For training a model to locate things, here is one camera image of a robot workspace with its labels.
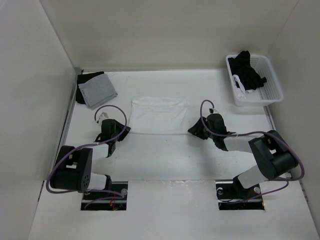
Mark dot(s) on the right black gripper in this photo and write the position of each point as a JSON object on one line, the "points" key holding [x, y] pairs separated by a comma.
{"points": [[196, 129]]}

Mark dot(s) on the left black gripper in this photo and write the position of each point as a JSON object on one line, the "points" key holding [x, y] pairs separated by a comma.
{"points": [[121, 128]]}

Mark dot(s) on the white tank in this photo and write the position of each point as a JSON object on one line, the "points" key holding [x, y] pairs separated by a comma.
{"points": [[241, 91], [159, 115]]}

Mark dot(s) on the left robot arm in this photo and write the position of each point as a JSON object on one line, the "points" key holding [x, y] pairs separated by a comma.
{"points": [[72, 170]]}

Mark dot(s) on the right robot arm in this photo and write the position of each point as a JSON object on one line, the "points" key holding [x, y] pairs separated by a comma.
{"points": [[254, 144]]}

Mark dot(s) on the folded grey tank top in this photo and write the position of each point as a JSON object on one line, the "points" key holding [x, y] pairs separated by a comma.
{"points": [[97, 91]]}

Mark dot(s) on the white tank top in basket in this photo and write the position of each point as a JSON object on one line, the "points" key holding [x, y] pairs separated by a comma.
{"points": [[241, 91]]}

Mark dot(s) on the folded black tank top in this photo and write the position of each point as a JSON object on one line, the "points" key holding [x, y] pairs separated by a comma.
{"points": [[81, 79]]}

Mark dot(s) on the crumpled black tank top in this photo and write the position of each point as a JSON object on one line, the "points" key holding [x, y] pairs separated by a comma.
{"points": [[241, 66]]}

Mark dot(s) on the white plastic basket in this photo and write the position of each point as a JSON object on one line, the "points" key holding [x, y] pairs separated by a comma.
{"points": [[270, 93]]}

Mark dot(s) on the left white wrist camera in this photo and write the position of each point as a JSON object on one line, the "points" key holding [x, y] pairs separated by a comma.
{"points": [[103, 116]]}

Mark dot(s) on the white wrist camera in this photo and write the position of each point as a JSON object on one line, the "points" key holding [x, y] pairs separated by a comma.
{"points": [[103, 116], [213, 111]]}

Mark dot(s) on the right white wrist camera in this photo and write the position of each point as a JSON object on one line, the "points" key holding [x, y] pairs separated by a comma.
{"points": [[213, 111]]}

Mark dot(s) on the left metal table rail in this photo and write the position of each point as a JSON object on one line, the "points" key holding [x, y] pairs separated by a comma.
{"points": [[68, 115]]}

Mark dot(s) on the metal table rail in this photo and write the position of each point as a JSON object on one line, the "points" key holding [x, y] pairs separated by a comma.
{"points": [[281, 159], [68, 115]]}

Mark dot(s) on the right metal table rail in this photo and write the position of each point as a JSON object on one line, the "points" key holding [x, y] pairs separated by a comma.
{"points": [[281, 159]]}

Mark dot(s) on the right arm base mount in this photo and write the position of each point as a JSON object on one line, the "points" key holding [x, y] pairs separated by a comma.
{"points": [[232, 198]]}

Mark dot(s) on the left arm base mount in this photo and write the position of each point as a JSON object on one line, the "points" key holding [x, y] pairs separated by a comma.
{"points": [[103, 201]]}

